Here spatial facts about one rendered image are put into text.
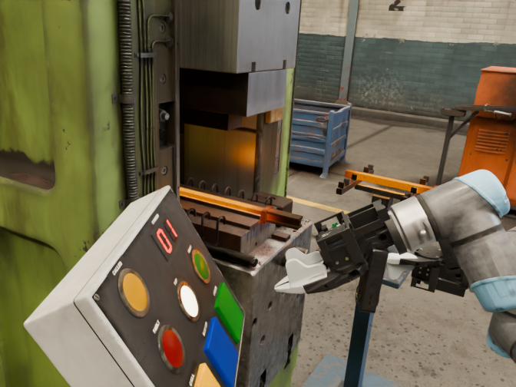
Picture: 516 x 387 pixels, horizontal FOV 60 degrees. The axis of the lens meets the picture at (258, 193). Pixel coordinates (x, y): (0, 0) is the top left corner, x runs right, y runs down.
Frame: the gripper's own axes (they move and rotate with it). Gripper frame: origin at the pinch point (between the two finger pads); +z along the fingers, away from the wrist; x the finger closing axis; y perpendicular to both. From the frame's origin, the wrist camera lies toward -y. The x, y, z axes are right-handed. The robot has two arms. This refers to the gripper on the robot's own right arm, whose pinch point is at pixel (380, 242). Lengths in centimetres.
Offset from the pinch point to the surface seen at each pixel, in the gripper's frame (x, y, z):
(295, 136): 348, 60, 167
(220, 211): -3.9, 1.0, 41.9
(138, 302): -66, -15, 14
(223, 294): -44.1, -3.8, 16.1
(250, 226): -7.6, 1.3, 30.7
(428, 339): 117, 100, -12
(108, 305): -71, -18, 13
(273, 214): -1.4, -0.8, 27.4
